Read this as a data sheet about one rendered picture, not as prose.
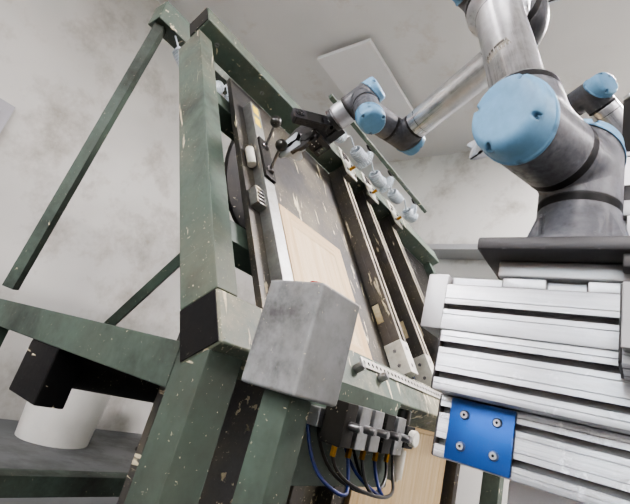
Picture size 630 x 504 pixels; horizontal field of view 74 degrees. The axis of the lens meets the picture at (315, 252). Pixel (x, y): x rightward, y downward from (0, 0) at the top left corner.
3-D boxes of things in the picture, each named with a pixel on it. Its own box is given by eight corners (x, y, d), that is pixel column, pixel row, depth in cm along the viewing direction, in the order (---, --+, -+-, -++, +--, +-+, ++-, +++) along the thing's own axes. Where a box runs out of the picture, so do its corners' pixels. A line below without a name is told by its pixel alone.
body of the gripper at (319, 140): (316, 159, 132) (347, 136, 127) (299, 143, 126) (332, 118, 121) (311, 143, 136) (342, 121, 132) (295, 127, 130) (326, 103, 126)
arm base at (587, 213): (637, 287, 65) (638, 229, 68) (636, 246, 54) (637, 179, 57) (529, 282, 74) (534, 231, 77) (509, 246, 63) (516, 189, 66)
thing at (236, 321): (178, 365, 79) (219, 341, 75) (178, 310, 87) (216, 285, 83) (494, 448, 237) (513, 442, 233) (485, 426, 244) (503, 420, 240)
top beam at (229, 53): (189, 37, 150) (208, 18, 147) (188, 24, 156) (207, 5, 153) (427, 269, 307) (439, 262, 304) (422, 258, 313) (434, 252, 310)
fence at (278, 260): (278, 331, 102) (291, 324, 101) (242, 107, 159) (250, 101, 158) (291, 336, 106) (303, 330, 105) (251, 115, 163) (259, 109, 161)
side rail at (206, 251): (179, 310, 87) (217, 286, 83) (178, 49, 153) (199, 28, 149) (201, 319, 91) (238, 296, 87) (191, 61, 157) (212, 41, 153)
